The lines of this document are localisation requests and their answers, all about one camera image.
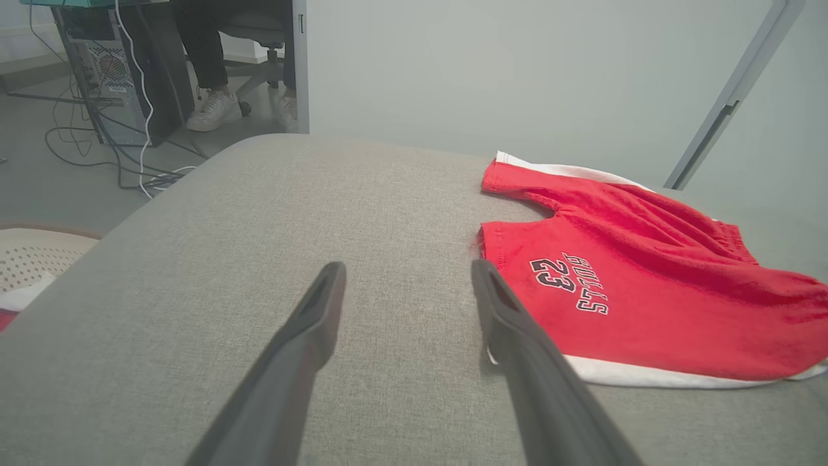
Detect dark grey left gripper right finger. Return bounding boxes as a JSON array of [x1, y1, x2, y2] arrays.
[[471, 259, 644, 466]]

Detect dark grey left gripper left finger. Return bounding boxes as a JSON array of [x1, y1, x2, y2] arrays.
[[186, 261, 347, 466]]

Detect red Bulls 23 shorts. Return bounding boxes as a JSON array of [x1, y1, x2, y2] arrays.
[[477, 151, 828, 390]]

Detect white red garment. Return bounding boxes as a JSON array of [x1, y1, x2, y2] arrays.
[[0, 272, 58, 333]]

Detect white perforated laundry basket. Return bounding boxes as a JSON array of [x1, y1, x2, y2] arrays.
[[0, 225, 102, 295]]

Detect white sneaker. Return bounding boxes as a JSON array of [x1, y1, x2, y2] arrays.
[[186, 87, 243, 133], [275, 91, 300, 133]]

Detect white partition panel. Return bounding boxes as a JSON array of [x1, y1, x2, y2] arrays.
[[307, 0, 787, 188], [686, 0, 828, 214]]

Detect person legs black trousers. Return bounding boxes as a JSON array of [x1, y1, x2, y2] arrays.
[[169, 0, 293, 91]]

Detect black computer tower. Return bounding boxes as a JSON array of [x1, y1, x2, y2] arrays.
[[52, 5, 195, 148]]

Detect grey office chair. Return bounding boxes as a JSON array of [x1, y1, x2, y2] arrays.
[[217, 6, 289, 118]]

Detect black computer cable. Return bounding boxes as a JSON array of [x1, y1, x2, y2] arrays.
[[29, 0, 208, 192]]

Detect white computer cable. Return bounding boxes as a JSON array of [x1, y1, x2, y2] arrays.
[[113, 0, 198, 200]]

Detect grey partition post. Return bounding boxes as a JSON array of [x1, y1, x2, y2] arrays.
[[292, 0, 310, 135], [664, 0, 806, 190]]

